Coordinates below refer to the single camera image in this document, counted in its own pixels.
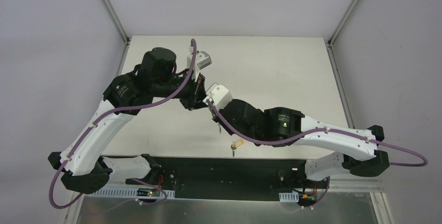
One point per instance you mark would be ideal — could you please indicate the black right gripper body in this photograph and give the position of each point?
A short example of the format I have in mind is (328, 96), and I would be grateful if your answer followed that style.
(219, 114)

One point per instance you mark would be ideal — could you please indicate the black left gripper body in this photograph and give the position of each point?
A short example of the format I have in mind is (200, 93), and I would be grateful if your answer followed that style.
(191, 96)

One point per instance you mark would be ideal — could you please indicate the key with yellow tag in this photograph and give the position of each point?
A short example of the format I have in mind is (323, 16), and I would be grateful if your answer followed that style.
(235, 145)

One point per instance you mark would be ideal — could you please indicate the steel key holder red handle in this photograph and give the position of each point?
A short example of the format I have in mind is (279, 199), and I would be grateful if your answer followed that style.
(219, 128)

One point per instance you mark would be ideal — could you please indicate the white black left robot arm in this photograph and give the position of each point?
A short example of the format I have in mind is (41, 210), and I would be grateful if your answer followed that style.
(82, 166)

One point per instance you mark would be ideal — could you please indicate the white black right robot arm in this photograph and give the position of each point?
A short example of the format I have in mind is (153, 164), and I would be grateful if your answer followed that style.
(353, 151)

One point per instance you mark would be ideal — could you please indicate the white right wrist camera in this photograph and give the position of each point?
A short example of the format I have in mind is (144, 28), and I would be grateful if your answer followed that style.
(218, 95)

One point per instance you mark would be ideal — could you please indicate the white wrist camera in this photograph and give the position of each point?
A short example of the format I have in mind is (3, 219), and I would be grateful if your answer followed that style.
(203, 59)
(218, 95)

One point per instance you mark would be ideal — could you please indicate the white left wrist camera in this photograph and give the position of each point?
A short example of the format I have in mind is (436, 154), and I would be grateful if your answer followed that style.
(203, 59)

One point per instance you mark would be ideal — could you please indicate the right white cable duct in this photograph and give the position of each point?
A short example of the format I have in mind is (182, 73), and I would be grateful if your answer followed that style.
(290, 197)

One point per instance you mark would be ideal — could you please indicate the white cable duct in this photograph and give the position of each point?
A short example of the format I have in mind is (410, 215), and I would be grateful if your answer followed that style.
(290, 197)
(145, 193)

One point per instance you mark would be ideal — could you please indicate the right aluminium frame post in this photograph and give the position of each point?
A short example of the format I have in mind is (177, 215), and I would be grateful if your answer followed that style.
(343, 21)

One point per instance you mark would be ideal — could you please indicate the aluminium frame post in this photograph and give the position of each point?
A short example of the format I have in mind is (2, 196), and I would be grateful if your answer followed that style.
(115, 21)
(343, 21)

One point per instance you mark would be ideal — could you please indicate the left white cable duct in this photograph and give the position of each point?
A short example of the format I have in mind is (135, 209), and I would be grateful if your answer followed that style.
(145, 193)

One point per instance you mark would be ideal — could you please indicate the left aluminium frame post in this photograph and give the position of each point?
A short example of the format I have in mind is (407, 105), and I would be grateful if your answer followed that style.
(115, 21)

